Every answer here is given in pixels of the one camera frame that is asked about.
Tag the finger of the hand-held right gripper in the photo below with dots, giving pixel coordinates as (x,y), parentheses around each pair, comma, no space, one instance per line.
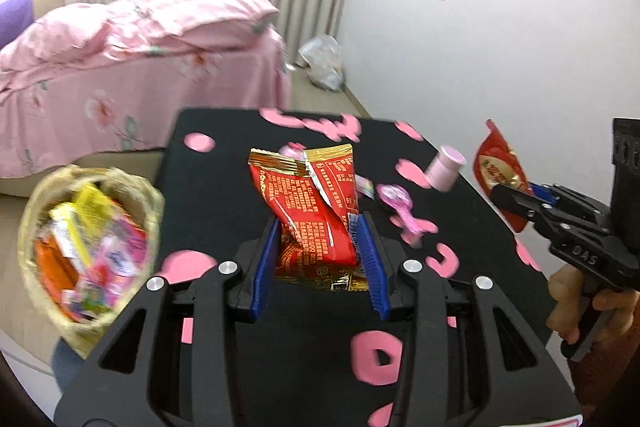
(510,202)
(542,192)

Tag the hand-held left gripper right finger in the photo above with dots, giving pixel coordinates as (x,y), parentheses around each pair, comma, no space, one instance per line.
(372,267)

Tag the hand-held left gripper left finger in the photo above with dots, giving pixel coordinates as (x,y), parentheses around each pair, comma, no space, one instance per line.
(265,267)

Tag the red sachet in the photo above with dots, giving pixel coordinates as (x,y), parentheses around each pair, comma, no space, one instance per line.
(500,167)

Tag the orange snack bag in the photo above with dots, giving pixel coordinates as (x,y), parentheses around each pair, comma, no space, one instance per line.
(55,272)

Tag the woven straw basket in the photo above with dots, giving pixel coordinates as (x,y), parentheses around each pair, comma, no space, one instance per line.
(50,179)

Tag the person's right forearm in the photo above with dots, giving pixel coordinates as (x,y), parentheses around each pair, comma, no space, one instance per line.
(610,372)

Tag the person's right hand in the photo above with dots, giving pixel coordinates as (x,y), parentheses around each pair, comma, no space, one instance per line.
(565,292)

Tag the shiny pink candy wrapper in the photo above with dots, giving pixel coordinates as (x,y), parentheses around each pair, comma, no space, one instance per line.
(392,197)

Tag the small pink bottle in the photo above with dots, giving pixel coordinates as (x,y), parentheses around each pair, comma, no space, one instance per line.
(442,169)

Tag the small colourful wrapper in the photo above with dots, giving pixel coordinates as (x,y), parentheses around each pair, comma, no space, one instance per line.
(365,187)

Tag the black table pink print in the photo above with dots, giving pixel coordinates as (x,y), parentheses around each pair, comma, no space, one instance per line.
(220,187)

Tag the red gold snack bag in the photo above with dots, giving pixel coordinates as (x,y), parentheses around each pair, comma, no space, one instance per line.
(332,177)

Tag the small pink round item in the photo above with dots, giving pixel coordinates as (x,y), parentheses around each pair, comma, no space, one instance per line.
(290,151)

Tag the pink snack packet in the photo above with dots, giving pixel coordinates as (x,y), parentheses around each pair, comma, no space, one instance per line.
(120,257)

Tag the clear plastic bag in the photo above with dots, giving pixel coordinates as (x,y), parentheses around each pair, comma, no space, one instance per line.
(322,57)

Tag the blue stool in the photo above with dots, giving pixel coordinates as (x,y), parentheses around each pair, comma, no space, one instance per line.
(67,362)

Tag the pink floral blanket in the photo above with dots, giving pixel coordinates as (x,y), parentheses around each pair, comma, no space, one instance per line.
(125,72)

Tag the beige headboard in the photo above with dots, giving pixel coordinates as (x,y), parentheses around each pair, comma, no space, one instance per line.
(47,2)

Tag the purple pillow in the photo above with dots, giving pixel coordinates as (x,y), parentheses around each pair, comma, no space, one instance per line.
(15,19)

